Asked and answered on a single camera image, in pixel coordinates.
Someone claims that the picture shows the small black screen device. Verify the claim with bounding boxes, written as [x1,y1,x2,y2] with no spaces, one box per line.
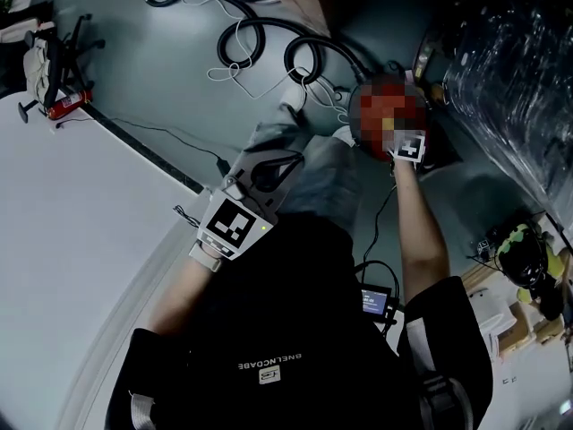
[359,286,400,327]

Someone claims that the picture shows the person's right forearm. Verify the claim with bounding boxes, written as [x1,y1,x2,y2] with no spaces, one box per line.
[390,159,451,306]

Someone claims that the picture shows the thin black cable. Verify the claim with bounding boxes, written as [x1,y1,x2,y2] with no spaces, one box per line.
[55,117,230,175]

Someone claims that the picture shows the person's black shirt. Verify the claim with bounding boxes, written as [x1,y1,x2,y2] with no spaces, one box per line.
[104,212,494,430]

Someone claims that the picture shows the beige wrist band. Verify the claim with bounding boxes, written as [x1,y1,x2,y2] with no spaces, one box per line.
[187,241,223,273]

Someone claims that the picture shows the white cable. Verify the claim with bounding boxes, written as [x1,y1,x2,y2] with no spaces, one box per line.
[181,0,355,127]

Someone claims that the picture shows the black office chair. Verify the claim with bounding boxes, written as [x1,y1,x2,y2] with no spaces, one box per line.
[16,13,107,124]

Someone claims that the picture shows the person's left forearm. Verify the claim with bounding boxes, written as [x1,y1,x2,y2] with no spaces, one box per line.
[146,257,225,336]

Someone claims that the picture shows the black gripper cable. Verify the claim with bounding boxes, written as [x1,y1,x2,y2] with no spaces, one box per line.
[361,185,400,288]

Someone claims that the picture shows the grey backpack strap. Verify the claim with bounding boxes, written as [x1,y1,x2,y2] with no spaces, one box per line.
[128,391,157,430]
[404,318,476,430]

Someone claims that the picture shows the red fire extinguisher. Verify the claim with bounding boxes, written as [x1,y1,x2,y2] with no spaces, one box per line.
[46,89,94,121]

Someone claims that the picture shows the black and yellow helmet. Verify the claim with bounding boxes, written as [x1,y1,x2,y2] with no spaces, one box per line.
[495,223,551,287]

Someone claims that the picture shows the person's grey jeans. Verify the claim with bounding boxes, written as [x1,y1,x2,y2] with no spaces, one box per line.
[244,121,364,230]

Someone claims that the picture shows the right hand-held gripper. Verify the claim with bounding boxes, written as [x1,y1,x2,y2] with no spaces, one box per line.
[386,129,427,166]

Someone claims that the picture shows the clear plastic wrapped object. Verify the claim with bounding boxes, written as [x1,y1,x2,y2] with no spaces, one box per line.
[441,0,573,226]

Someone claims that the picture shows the cardboard box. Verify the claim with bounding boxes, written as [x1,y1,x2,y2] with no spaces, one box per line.
[460,264,566,360]

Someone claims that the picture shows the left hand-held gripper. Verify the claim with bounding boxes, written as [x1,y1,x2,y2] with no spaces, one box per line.
[195,150,306,262]

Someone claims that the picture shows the black vacuum hose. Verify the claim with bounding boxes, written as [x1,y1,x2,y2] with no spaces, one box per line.
[119,0,372,84]

